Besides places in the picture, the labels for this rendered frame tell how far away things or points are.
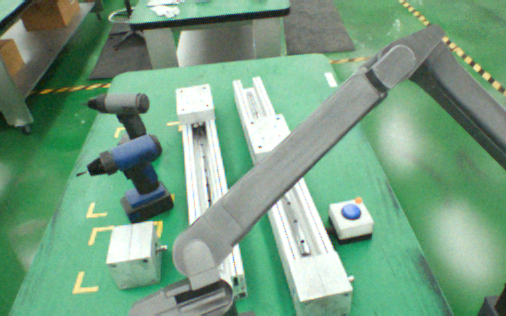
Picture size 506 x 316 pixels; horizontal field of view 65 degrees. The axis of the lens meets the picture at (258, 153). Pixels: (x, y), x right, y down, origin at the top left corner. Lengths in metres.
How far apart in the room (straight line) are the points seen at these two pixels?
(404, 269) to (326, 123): 0.49
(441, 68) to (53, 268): 0.92
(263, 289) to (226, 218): 0.42
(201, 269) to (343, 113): 0.28
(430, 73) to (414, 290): 0.47
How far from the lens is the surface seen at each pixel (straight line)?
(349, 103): 0.58
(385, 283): 0.93
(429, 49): 0.66
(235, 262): 0.85
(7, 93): 3.11
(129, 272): 0.93
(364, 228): 0.96
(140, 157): 0.98
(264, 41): 2.52
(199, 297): 0.52
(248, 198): 0.52
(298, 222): 0.94
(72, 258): 1.09
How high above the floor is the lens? 1.54
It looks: 38 degrees down
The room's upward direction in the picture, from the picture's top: 5 degrees counter-clockwise
